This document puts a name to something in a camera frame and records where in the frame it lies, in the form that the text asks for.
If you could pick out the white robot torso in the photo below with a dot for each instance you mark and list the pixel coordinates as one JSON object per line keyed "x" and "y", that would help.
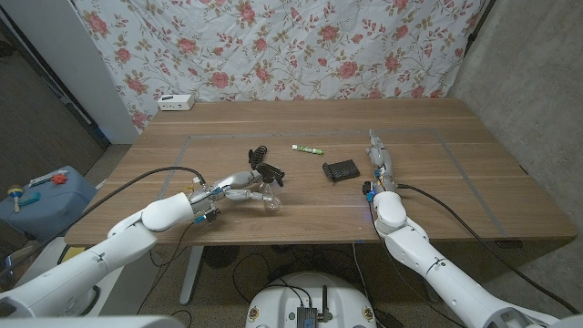
{"x": 273, "y": 305}

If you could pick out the white pillar panel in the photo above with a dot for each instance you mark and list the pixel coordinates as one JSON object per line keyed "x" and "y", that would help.
{"x": 68, "y": 54}

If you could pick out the black desk control panel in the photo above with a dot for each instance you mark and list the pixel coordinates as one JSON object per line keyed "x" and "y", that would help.
{"x": 509, "y": 244}

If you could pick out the teal toy piece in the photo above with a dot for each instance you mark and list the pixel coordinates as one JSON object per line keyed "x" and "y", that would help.
{"x": 31, "y": 199}

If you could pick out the grey module with antenna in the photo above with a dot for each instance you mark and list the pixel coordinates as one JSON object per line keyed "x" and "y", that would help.
{"x": 307, "y": 316}

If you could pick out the white power strip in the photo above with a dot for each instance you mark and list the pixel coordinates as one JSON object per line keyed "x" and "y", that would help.
{"x": 175, "y": 102}

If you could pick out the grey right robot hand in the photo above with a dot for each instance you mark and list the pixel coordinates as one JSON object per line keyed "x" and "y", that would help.
{"x": 380, "y": 157}

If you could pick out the black hair claw clip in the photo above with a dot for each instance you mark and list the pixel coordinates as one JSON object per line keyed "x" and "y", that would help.
{"x": 257, "y": 155}

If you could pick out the clear dispenser bottle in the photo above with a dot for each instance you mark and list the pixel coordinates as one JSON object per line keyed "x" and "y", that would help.
{"x": 272, "y": 202}

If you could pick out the green dry erase marker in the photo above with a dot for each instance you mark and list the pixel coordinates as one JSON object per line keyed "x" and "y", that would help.
{"x": 307, "y": 149}

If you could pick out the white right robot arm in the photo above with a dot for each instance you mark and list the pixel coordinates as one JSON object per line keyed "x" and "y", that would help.
{"x": 437, "y": 264}

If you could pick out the yellow black floor mat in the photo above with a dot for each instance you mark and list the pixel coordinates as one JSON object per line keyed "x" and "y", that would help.
{"x": 73, "y": 255}

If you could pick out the blue storage box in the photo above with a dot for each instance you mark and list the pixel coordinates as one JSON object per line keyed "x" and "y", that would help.
{"x": 50, "y": 214}

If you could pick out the black backdrop stand pole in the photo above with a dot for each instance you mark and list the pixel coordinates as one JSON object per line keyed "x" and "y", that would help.
{"x": 479, "y": 28}

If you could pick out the wooden maraca toy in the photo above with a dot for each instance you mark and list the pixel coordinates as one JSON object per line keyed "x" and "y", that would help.
{"x": 15, "y": 192}

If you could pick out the floral backdrop cloth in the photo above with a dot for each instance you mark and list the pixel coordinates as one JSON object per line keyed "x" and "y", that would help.
{"x": 273, "y": 45}

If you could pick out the white table leg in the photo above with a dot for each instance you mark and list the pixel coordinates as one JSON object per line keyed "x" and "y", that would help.
{"x": 191, "y": 273}

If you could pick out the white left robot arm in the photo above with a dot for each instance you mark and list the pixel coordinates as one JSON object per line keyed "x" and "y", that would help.
{"x": 114, "y": 246}

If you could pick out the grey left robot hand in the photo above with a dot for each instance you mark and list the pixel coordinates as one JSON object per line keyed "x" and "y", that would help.
{"x": 228, "y": 182}

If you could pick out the black pump cap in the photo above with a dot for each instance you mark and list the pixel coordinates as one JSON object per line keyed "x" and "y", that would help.
{"x": 271, "y": 172}

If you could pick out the black card holder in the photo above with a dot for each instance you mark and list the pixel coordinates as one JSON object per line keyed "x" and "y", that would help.
{"x": 341, "y": 170}

